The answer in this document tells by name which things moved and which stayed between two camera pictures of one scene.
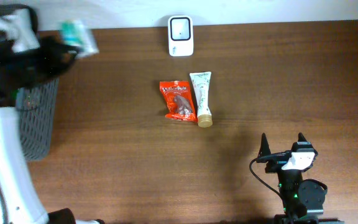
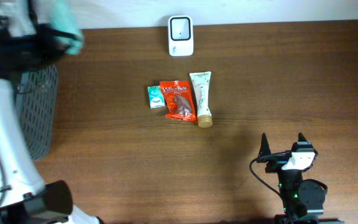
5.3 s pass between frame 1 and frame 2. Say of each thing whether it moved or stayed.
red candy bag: stayed
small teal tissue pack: moved
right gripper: stayed
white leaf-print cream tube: stayed
